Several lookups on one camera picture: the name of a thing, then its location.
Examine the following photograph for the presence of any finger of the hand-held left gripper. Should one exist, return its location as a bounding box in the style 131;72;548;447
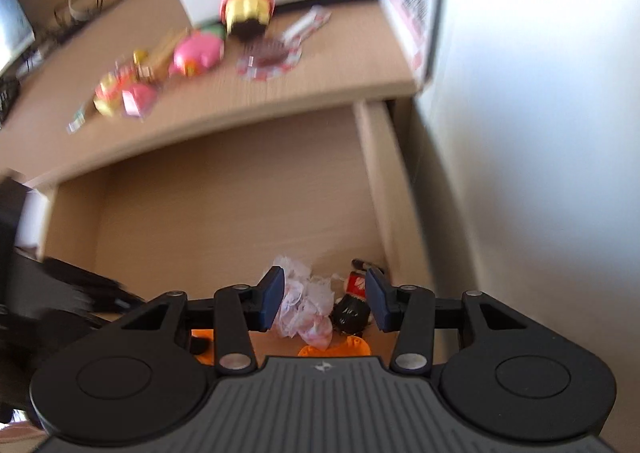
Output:
15;248;148;319

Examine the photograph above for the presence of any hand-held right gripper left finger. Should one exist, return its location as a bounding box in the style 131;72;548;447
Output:
120;265;287;377

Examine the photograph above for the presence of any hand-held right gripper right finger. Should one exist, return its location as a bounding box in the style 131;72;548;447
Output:
365;267;531;375

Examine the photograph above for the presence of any black red figurine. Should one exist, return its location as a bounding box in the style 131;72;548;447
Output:
329;269;374;337

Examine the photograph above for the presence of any large orange plastic shell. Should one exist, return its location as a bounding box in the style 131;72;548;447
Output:
298;336;374;359

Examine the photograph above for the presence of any small orange plastic shell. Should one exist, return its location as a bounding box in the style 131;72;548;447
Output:
190;327;217;367

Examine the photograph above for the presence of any wide white desk drawer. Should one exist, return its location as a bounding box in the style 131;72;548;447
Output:
37;100;437;365

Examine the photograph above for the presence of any yellow green camera toy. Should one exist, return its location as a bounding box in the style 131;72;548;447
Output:
93;72;132;118

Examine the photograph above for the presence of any pink keycap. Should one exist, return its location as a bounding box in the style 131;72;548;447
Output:
122;82;160;120

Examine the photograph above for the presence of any brown biscuit keychain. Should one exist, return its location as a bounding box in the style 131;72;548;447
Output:
145;30;189;80

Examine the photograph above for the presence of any pink bird toy keychain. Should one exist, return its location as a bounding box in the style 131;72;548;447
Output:
169;20;231;79

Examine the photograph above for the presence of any pink white packet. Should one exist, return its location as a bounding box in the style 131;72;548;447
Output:
281;4;334;42

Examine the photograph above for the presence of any pink yellow cupcake toy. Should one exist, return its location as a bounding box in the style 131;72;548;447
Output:
220;0;277;42

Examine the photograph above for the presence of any black keyboard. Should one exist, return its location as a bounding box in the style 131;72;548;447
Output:
0;78;22;125

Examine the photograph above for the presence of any black computer monitor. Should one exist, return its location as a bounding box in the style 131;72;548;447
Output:
0;0;37;79

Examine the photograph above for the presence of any black cable bundle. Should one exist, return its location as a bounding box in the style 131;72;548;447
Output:
30;0;167;65

